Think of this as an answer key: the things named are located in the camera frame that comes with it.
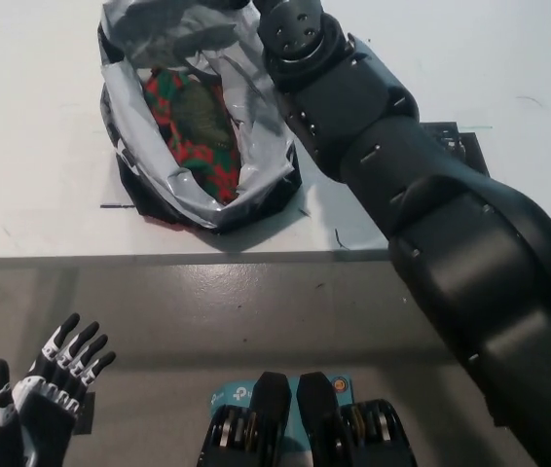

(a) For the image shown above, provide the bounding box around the large black tape patch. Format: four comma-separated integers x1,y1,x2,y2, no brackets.
419,121,490,177

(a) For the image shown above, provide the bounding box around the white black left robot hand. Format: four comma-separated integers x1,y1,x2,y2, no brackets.
0,312,117,467

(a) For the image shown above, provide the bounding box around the teal router box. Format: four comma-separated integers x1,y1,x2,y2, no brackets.
209,373,354,442

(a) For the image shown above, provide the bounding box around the black floor tape patch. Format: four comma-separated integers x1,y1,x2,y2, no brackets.
73,391,96,436

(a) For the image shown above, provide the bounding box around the black plastic shopping bag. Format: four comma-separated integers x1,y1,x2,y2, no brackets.
98,0,304,234

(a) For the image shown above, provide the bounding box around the red green plaid cloth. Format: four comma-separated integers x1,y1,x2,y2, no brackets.
141,67,241,204

